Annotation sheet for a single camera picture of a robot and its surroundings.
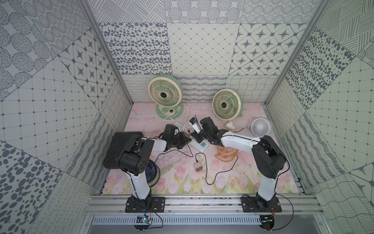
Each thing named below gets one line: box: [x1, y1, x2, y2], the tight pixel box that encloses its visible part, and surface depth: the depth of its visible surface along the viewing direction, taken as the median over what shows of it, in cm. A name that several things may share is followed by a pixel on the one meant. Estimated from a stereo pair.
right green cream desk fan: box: [211, 88, 244, 122], surface depth 103 cm
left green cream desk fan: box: [148, 74, 184, 120], surface depth 95 cm
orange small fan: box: [214, 145, 239, 163], surface depth 92 cm
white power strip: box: [173, 121, 209, 153], surface depth 95 cm
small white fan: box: [250, 117, 273, 138], surface depth 97 cm
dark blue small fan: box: [145, 159, 161, 188], surface depth 84 cm
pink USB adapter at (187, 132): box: [184, 128, 191, 137], surface depth 97 cm
